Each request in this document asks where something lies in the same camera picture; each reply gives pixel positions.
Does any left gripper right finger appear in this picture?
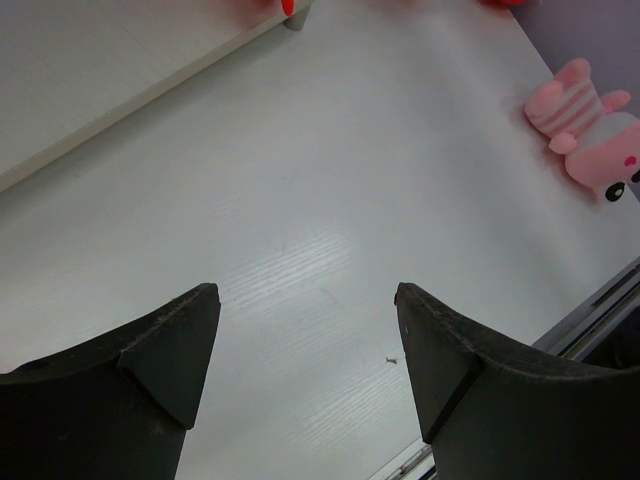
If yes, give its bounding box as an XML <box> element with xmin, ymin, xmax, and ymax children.
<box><xmin>394</xmin><ymin>283</ymin><xmax>639</xmax><ymax>479</ymax></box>

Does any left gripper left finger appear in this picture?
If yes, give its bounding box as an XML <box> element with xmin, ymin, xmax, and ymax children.
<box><xmin>1</xmin><ymin>283</ymin><xmax>221</xmax><ymax>479</ymax></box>

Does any red plush toy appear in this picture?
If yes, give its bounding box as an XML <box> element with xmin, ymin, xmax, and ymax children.
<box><xmin>280</xmin><ymin>0</ymin><xmax>296</xmax><ymax>17</ymax></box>

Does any white two-tier shelf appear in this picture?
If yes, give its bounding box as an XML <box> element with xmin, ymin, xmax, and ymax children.
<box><xmin>1</xmin><ymin>0</ymin><xmax>311</xmax><ymax>189</ymax></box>

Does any pink plush toy right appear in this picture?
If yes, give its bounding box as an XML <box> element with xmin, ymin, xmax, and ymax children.
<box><xmin>524</xmin><ymin>58</ymin><xmax>639</xmax><ymax>203</ymax></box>

